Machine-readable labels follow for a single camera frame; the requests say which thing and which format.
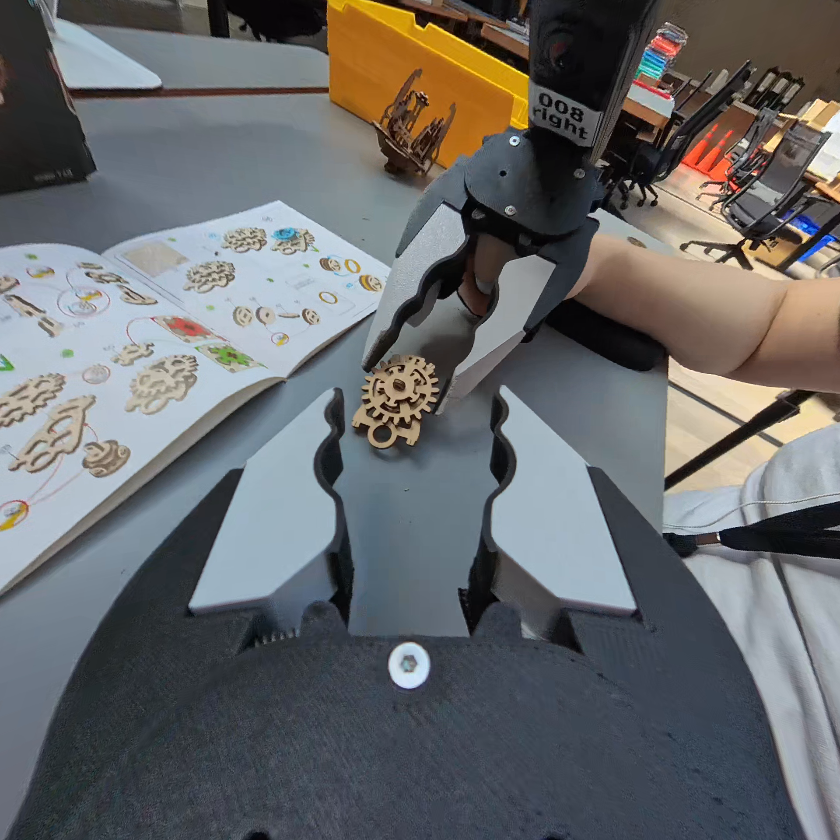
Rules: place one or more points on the black quilted wrist rest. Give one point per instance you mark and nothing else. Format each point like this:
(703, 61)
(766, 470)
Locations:
(610, 341)

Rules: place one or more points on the person's right hand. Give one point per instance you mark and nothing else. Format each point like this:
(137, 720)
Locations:
(489, 262)

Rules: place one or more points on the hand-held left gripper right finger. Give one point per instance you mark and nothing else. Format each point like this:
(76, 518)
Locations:
(558, 538)

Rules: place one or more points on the open instruction booklet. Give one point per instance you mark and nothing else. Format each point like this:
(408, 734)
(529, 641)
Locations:
(164, 315)

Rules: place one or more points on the person's right forearm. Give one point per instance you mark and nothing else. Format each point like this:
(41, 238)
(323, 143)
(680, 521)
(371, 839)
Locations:
(722, 308)

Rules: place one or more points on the wooden gear assembly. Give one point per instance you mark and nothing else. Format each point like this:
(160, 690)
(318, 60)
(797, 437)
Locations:
(387, 407)

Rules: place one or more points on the orange traffic cone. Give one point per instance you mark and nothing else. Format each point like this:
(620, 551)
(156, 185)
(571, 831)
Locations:
(701, 151)
(720, 164)

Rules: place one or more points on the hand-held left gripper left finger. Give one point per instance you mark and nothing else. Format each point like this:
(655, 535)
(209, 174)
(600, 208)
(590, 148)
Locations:
(269, 531)

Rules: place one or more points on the white board stand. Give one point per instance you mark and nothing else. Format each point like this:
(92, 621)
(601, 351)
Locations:
(105, 65)

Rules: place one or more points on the stack of colourful trays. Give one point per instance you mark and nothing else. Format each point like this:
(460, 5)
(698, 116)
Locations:
(663, 52)

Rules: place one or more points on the black office chair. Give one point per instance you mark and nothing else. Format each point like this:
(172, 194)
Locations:
(761, 210)

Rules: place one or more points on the yellow plastic bin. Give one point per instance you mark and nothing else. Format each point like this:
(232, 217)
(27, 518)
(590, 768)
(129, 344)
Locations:
(367, 59)

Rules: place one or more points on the black model kit box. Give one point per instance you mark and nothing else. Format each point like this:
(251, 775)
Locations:
(39, 98)

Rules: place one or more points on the partly built wooden model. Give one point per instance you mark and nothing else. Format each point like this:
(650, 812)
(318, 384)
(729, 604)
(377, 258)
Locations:
(407, 141)

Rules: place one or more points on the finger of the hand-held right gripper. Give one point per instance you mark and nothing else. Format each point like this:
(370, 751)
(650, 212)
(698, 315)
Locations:
(420, 269)
(512, 308)

